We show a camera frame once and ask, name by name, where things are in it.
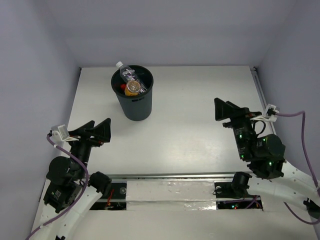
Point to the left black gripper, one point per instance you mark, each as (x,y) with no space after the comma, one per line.
(86,139)

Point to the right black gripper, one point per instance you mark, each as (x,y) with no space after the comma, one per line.
(223,109)

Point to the red label clear bottle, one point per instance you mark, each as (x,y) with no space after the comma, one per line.
(122,87)

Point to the orange drink bottle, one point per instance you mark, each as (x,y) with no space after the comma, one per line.
(132,88)

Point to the clear unlabelled plastic bottle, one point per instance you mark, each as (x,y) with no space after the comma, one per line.
(128,74)

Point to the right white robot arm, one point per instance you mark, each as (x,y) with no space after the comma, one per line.
(270,173)

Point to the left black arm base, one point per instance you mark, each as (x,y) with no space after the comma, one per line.
(101,182)

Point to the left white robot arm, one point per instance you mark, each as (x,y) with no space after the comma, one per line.
(72,191)

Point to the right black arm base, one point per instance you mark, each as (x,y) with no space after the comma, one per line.
(235,189)

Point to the dark grey plastic bin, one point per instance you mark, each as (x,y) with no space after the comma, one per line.
(139,107)

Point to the white foam block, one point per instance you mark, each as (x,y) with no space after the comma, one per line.
(170,195)

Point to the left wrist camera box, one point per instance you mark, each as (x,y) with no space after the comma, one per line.
(60,134)

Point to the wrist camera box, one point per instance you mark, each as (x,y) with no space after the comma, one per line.
(269,114)
(60,134)

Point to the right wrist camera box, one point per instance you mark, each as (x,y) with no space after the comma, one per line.
(269,114)

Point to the aluminium rail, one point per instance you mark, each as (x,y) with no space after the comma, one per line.
(191,175)

